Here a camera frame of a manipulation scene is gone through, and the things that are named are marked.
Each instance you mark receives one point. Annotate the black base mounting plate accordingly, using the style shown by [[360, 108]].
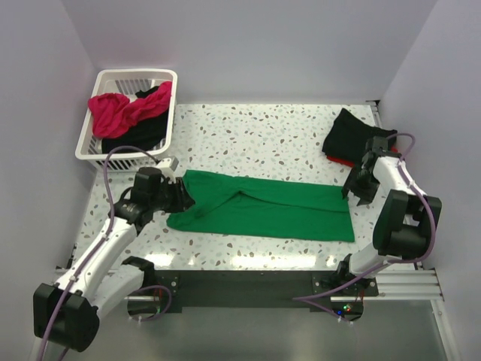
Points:
[[231, 289]]

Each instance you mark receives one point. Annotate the pink t-shirt in basket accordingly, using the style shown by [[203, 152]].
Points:
[[113, 113]]

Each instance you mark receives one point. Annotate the black folded t-shirt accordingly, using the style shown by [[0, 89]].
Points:
[[348, 136]]

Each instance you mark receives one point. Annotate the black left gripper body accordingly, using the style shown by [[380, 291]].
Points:
[[170, 198]]

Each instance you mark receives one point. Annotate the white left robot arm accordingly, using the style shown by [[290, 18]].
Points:
[[68, 312]]

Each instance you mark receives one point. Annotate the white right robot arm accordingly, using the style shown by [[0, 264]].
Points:
[[406, 227]]

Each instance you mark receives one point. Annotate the green t-shirt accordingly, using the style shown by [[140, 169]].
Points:
[[234, 205]]

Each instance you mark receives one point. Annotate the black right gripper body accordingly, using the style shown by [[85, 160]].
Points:
[[365, 184]]

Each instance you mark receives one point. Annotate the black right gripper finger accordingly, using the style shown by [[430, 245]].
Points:
[[366, 197], [351, 184]]

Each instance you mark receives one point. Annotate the red folded t-shirt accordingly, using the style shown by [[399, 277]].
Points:
[[341, 161]]

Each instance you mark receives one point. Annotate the aluminium front rail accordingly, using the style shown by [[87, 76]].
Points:
[[410, 285]]

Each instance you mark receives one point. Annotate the black t-shirt in basket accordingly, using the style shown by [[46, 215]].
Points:
[[145, 135]]

